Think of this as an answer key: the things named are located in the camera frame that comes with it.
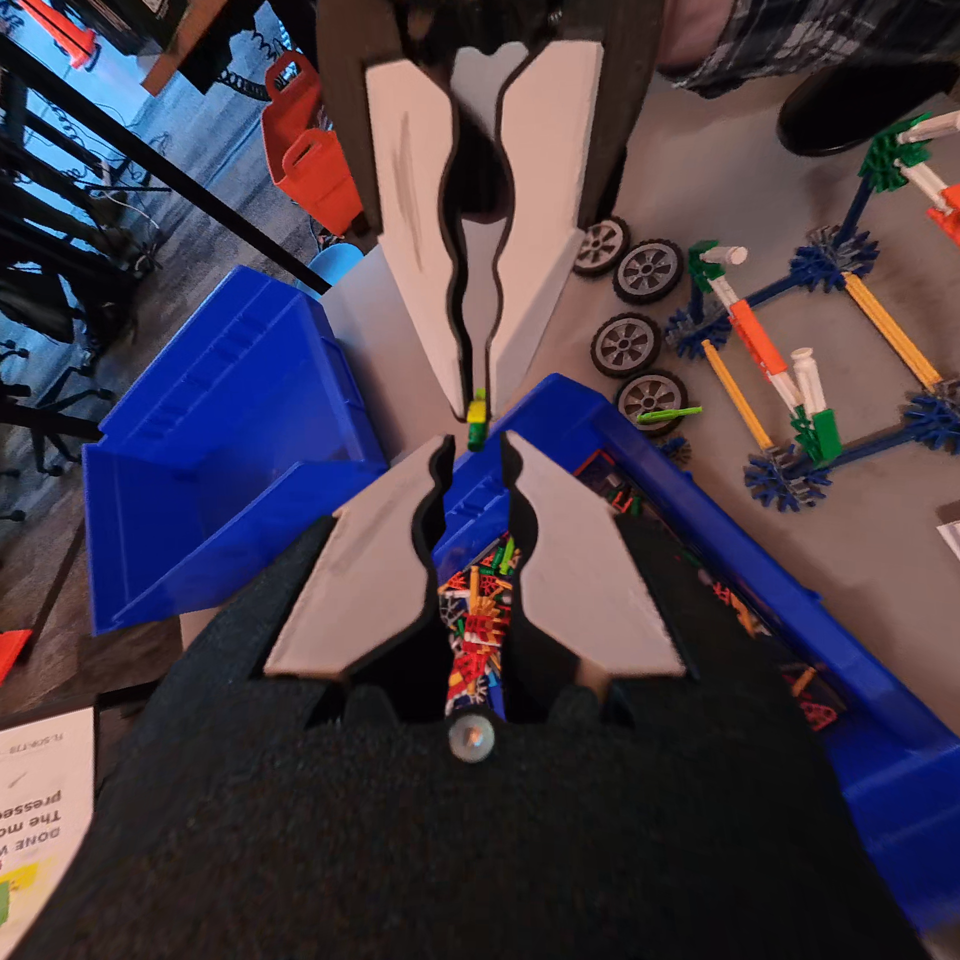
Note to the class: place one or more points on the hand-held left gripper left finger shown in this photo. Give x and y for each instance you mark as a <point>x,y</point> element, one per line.
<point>360,585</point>

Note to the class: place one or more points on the short green toy rod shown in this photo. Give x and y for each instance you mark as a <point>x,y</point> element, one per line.
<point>475,439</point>

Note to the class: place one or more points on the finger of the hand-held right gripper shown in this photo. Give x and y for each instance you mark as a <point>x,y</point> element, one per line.
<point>409,225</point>
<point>547,187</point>

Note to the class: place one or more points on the blue snowflake toy connector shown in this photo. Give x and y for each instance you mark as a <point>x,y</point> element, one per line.
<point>675,450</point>

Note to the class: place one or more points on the pile of colourful toy pieces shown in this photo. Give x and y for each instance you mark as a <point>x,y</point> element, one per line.
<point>476,622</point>

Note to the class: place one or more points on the orange plastic tote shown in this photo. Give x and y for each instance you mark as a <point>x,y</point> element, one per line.
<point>322,187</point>

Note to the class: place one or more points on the blue plastic bin with tag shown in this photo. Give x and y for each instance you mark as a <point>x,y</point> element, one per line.
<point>885,750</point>

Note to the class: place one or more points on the black metal bar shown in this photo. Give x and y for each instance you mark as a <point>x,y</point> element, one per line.
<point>150,154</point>

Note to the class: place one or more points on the white printed task card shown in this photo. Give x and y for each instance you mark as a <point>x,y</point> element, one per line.
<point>45,787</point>

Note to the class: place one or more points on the orange plastic object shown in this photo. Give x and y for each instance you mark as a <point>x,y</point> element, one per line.
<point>13,652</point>

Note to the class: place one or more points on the dark rounded base plate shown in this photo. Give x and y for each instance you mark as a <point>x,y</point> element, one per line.
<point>840,112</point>

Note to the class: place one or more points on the white instruction booklet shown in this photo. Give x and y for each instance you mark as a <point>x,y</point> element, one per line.
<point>951,536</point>

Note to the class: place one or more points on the red plastic tool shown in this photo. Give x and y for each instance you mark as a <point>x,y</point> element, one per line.
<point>64,34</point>

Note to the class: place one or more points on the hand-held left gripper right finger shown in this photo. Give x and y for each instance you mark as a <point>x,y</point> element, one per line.
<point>592,592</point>

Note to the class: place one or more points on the black cardboard box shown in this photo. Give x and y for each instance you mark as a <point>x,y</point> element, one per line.
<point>127,19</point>

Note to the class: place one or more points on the toy construction frame model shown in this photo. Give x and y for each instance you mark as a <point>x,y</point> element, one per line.
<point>754,337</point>

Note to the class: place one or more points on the grey toy wheel black tyre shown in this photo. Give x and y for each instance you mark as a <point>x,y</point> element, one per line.
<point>649,271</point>
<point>626,345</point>
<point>600,246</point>
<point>651,390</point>

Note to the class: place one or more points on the light blue round stool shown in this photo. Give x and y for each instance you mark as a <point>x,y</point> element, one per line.
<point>337,262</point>

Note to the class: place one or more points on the light green toy rod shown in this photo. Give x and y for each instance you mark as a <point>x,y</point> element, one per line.
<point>671,412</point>

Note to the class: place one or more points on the wooden desk with black frame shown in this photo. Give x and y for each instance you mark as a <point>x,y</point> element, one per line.
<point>176,49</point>

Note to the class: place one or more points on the red plastic tote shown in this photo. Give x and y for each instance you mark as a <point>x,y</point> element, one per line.
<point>289,105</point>

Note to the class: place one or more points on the person's right forearm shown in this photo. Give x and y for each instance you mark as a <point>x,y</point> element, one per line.
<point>787,37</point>

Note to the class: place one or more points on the yellow toy clip connector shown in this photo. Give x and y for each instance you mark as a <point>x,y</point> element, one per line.
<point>477,412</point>

